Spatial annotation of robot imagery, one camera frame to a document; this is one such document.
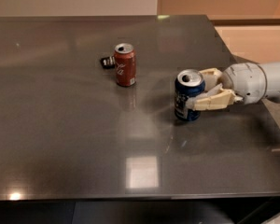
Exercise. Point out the blue pepsi can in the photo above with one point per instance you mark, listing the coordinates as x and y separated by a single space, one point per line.
188 84

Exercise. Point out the red coca-cola can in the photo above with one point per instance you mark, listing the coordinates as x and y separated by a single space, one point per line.
125 64

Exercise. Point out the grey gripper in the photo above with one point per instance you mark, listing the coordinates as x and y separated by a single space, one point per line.
244 82

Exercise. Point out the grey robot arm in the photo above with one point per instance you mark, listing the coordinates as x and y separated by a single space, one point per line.
272 73

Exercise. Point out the small black packet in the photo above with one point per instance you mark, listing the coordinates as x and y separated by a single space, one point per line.
107 62

